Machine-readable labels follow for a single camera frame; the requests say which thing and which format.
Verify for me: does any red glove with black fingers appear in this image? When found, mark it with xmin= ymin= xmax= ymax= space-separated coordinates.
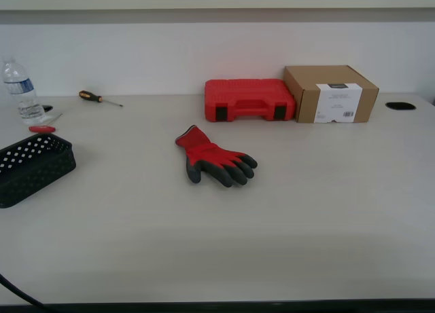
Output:
xmin=174 ymin=124 xmax=258 ymax=189

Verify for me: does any black woven plastic basket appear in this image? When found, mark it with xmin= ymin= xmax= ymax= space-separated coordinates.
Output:
xmin=0 ymin=132 xmax=77 ymax=209

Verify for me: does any red plastic tool case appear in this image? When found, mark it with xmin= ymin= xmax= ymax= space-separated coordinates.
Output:
xmin=204 ymin=78 xmax=298 ymax=123

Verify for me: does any brown cardboard box white label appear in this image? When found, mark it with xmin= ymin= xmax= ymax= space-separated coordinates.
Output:
xmin=283 ymin=65 xmax=380 ymax=124

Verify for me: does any red flat oval object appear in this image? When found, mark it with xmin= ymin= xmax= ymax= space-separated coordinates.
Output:
xmin=28 ymin=124 xmax=56 ymax=134

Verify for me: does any clear plastic water bottle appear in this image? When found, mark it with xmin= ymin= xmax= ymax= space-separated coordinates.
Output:
xmin=2 ymin=56 xmax=47 ymax=126

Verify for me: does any orange black handled screwdriver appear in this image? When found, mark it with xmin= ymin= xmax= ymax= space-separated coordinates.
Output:
xmin=78 ymin=90 xmax=124 ymax=108

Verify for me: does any black cable at table edge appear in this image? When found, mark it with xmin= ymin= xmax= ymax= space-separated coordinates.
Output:
xmin=0 ymin=274 xmax=46 ymax=309

